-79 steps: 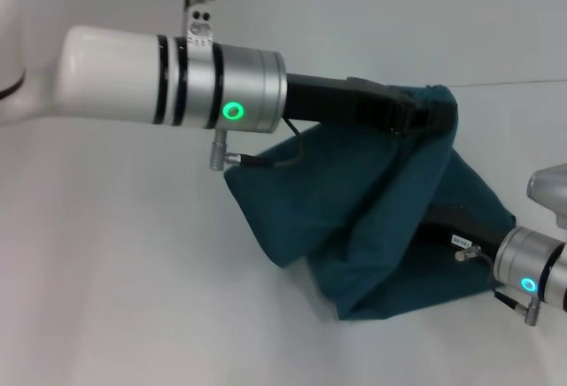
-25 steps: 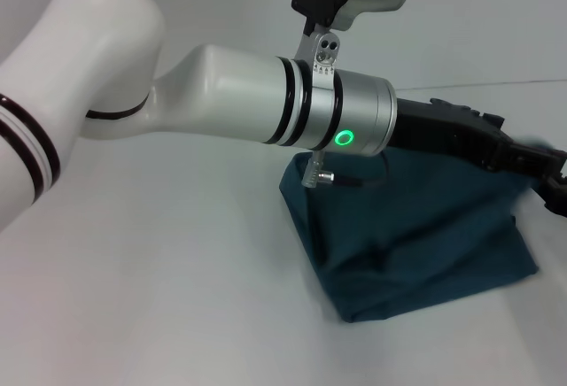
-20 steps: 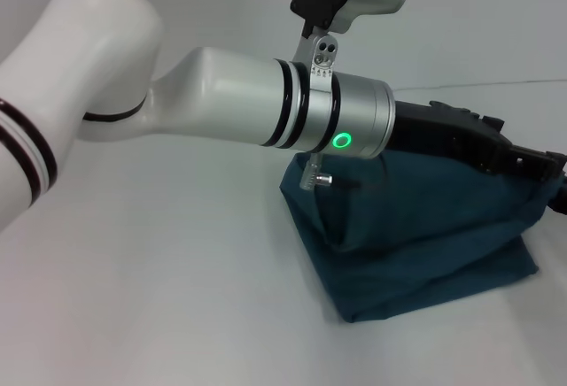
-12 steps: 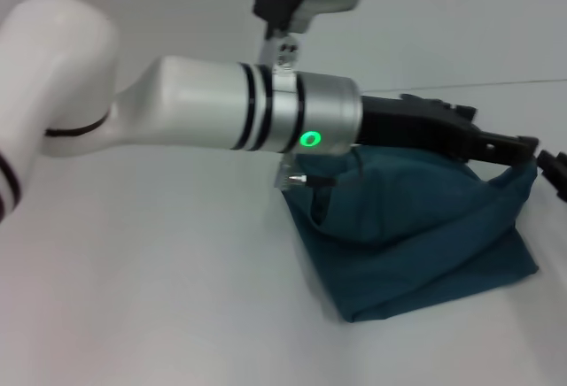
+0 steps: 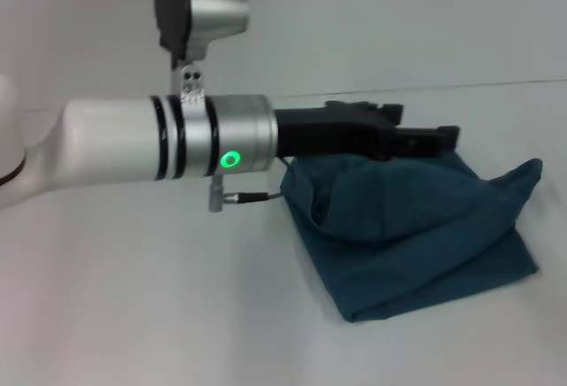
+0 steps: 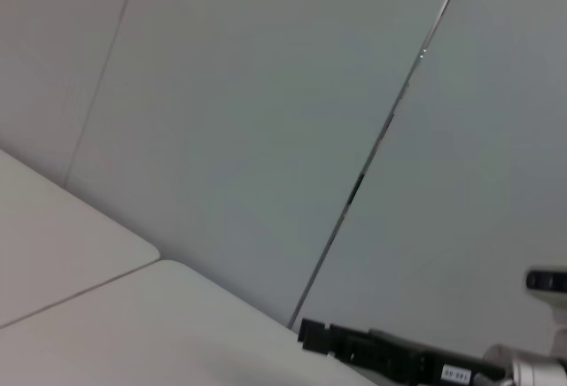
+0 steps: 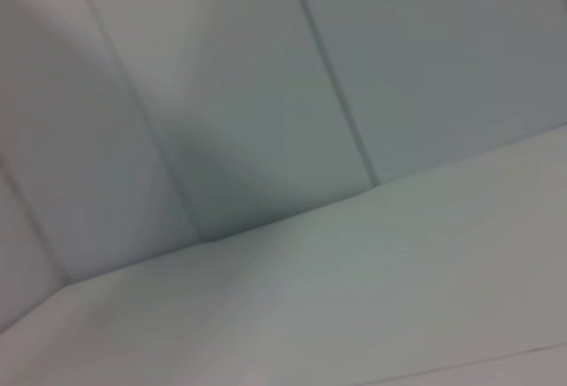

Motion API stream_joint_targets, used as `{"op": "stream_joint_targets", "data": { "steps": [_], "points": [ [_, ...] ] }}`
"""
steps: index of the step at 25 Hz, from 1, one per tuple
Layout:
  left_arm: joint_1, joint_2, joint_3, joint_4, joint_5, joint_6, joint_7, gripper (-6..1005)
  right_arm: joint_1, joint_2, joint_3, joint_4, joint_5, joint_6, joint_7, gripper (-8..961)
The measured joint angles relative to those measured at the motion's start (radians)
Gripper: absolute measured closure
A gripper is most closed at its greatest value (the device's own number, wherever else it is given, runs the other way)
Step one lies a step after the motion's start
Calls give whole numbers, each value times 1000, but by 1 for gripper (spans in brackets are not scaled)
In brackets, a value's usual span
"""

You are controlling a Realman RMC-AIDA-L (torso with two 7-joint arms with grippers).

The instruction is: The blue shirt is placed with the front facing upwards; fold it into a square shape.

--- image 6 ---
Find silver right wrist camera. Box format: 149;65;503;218
524;268;567;360

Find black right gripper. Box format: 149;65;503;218
297;318;507;386

